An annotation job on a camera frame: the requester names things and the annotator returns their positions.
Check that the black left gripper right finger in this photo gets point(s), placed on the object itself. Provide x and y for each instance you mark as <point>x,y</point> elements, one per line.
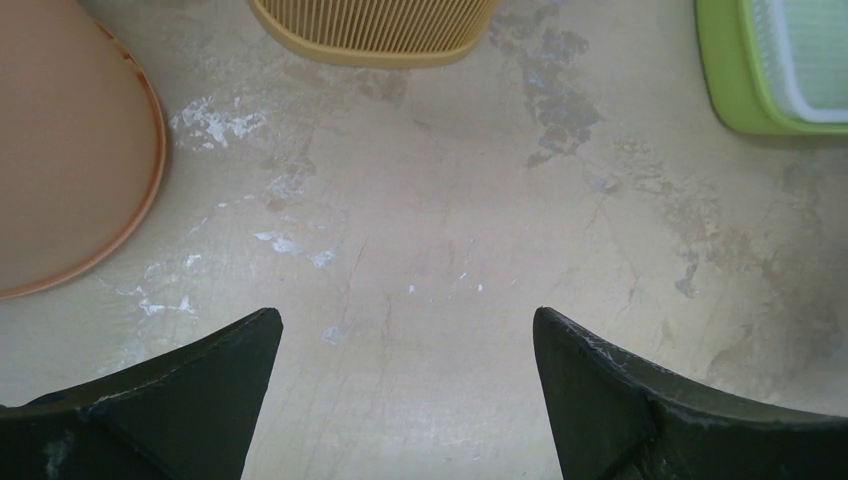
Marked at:
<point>616,415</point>

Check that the green perforated plastic basket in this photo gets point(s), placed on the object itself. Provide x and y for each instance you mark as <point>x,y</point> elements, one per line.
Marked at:
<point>775,67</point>

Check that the peach plastic bucket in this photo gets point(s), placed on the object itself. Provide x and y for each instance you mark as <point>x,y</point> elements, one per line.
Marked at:
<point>83,144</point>

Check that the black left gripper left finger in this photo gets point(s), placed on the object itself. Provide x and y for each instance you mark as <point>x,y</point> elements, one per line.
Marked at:
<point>188,414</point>

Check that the yellow orange slatted bin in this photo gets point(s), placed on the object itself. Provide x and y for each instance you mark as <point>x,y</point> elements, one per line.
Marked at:
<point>387,34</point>

